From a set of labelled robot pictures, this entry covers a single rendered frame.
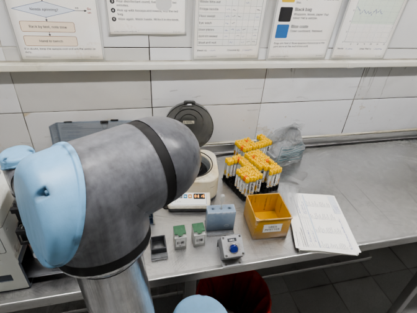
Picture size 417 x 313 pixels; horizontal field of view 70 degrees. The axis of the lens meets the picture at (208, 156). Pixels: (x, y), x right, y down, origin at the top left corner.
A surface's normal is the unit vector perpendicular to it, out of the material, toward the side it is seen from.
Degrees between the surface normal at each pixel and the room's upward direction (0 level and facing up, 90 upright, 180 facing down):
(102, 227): 89
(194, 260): 0
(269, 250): 0
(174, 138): 36
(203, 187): 90
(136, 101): 90
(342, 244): 0
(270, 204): 90
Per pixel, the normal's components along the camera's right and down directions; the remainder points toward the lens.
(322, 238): 0.05, -0.83
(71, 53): 0.25, 0.61
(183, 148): 0.75, -0.24
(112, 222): 0.65, 0.35
